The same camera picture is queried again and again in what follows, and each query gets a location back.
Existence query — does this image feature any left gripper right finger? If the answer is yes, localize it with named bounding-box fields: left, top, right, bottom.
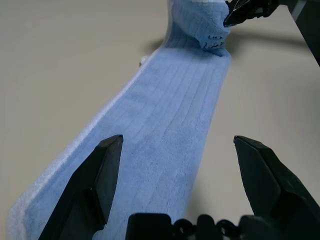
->
left=233, top=135, right=320, bottom=240

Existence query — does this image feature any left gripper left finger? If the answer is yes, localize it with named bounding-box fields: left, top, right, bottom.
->
left=37, top=134, right=124, bottom=240

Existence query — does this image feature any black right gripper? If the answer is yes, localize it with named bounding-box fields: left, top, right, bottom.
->
left=222, top=0, right=282, bottom=27

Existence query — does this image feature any light blue towel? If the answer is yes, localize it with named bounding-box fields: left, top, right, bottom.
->
left=6, top=0, right=232, bottom=240

